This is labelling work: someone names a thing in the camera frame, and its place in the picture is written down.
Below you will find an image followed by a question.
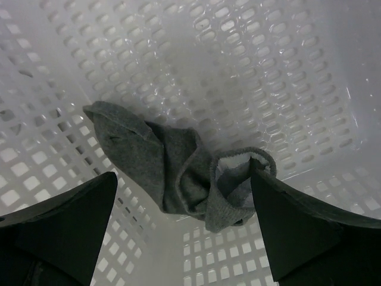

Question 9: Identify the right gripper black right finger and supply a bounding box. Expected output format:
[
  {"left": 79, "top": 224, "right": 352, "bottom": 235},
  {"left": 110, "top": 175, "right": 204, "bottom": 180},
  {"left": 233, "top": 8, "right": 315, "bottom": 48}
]
[{"left": 251, "top": 169, "right": 380, "bottom": 285}]

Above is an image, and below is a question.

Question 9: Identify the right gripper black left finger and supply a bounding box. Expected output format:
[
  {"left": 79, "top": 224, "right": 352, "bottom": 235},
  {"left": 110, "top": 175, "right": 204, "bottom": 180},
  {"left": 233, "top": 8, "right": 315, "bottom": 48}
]
[{"left": 1, "top": 172, "right": 118, "bottom": 285}]

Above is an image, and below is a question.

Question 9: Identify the white plastic laundry basket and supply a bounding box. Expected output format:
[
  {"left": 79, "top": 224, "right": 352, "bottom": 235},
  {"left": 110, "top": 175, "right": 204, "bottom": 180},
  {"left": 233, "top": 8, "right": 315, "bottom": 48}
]
[{"left": 1, "top": 1, "right": 380, "bottom": 285}]

